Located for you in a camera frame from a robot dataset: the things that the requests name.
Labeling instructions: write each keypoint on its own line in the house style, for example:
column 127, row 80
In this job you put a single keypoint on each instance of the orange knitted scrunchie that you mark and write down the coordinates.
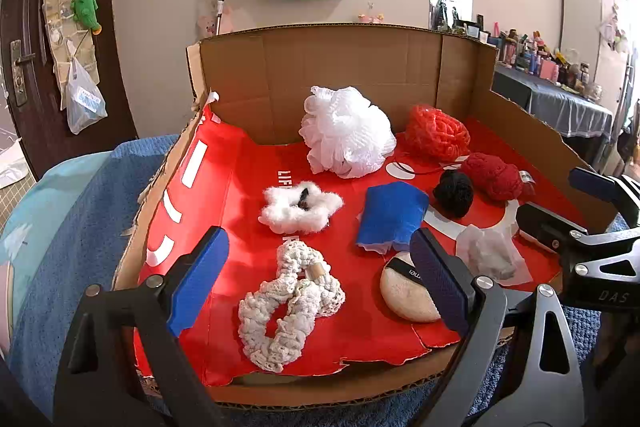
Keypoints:
column 435, row 132

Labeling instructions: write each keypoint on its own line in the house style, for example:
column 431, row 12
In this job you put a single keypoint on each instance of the red knitted scrunchie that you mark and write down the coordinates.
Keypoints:
column 492, row 174

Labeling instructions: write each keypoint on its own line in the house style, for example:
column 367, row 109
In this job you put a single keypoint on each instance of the dark wooden door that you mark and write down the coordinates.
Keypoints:
column 25, row 7

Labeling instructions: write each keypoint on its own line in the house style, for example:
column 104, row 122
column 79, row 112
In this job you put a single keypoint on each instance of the beige hanging organizer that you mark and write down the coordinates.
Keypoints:
column 55, row 22

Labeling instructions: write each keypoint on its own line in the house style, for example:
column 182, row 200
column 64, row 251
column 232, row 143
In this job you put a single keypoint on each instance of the cluttered cosmetics table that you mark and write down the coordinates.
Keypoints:
column 535, row 57

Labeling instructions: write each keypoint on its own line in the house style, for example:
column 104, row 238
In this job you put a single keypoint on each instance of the blue cloth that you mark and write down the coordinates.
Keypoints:
column 392, row 217

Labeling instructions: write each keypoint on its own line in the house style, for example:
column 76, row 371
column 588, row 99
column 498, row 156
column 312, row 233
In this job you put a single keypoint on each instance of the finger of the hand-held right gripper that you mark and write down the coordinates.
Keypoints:
column 592, row 184
column 545, row 222

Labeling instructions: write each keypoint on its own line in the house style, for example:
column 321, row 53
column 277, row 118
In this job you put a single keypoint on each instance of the white fluffy scrunchie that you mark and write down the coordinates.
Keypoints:
column 280, row 212

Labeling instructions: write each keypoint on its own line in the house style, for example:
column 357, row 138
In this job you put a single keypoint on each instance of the blue knitted blanket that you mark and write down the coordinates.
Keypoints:
column 75, row 232

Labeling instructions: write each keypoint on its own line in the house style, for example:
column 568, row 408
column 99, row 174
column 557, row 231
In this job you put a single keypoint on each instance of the white wardrobe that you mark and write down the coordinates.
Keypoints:
column 580, row 17

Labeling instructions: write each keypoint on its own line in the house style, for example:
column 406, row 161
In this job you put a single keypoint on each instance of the white hanging plush toy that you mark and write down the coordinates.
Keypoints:
column 617, row 37

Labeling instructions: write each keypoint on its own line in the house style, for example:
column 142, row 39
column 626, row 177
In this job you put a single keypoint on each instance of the table with grey cloth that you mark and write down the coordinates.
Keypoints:
column 550, row 107

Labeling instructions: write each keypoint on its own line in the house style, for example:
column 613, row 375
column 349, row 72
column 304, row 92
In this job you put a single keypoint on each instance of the cream crochet scrunchie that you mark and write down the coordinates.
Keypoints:
column 320, row 292

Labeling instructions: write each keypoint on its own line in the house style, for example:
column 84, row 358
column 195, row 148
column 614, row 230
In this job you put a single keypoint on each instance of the white mesh bath loofah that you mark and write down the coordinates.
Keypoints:
column 345, row 132

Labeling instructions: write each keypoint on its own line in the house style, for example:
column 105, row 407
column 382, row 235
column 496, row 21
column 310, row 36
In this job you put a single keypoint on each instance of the green plush toy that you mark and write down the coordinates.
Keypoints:
column 85, row 9

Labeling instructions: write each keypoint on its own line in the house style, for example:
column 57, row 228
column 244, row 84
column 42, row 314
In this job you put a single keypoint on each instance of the light blue bed sheet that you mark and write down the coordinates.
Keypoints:
column 30, row 227

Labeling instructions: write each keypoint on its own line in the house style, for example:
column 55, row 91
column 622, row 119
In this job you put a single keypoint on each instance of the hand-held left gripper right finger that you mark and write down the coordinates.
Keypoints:
column 440, row 277

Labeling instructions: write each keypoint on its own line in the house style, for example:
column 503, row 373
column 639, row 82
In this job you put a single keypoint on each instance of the white cloth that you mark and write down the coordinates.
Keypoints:
column 492, row 257

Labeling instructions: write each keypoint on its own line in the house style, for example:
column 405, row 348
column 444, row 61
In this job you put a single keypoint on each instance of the brown cardboard box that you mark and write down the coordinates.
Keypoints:
column 325, row 67

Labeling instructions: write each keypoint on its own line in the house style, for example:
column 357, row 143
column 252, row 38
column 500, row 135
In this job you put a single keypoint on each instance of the clear plastic bag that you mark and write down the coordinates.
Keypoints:
column 85, row 102

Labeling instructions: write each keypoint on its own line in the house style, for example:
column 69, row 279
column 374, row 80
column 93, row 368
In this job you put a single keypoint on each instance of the black knitted scrunchie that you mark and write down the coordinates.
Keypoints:
column 452, row 194

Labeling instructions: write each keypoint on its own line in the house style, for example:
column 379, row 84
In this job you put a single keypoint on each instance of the beige powder puff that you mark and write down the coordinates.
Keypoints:
column 405, row 297

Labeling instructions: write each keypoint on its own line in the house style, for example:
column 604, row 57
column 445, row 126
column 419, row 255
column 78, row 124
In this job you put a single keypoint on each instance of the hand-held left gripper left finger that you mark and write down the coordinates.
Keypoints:
column 197, row 277

